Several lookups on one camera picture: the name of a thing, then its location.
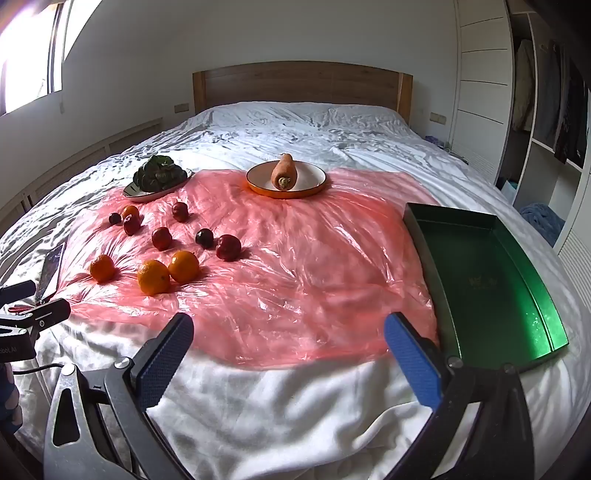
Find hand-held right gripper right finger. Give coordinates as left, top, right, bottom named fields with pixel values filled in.
left=384, top=312, right=536, bottom=480

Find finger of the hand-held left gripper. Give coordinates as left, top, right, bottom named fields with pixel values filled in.
left=0, top=280, right=37, bottom=304
left=25, top=298, right=71, bottom=334

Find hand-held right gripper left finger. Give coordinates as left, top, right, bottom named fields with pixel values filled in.
left=44, top=313, right=195, bottom=480

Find green metal tray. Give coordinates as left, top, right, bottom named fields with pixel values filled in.
left=403, top=202, right=570, bottom=370

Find person's left hand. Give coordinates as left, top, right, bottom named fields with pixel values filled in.
left=0, top=364, right=21, bottom=435

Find smartphone with red case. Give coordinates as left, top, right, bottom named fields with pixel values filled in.
left=36, top=242, right=66, bottom=305

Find pink plastic sheet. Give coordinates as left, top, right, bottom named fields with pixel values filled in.
left=55, top=167, right=444, bottom=370

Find patterned plate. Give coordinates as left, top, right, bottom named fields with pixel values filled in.
left=123, top=168, right=194, bottom=203

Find dark green bok choy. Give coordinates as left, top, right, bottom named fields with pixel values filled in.
left=133, top=155, right=188, bottom=192

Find blue cloth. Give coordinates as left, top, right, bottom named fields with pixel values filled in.
left=519, top=203, right=566, bottom=245

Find orange rimmed white plate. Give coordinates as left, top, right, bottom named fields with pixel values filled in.
left=246, top=161, right=328, bottom=199

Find carrot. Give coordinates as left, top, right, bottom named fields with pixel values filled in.
left=271, top=154, right=297, bottom=191

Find window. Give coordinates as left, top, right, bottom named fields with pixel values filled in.
left=0, top=0, right=102, bottom=116

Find black hanging clothes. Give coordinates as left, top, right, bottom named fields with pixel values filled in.
left=554, top=55, right=591, bottom=171

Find wooden headboard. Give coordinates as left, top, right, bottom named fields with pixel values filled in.
left=192, top=61, right=414, bottom=126

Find white wardrobe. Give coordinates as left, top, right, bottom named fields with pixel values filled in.
left=450, top=0, right=591, bottom=278

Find beige hanging jacket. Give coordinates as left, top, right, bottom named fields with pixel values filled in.
left=512, top=39, right=536, bottom=132

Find grey hanging jacket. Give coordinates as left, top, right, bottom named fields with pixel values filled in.
left=536, top=41, right=563, bottom=146

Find black cable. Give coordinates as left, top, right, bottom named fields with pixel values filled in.
left=11, top=363, right=65, bottom=376

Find wooden wall panel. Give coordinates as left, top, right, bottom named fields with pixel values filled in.
left=0, top=117, right=164, bottom=222

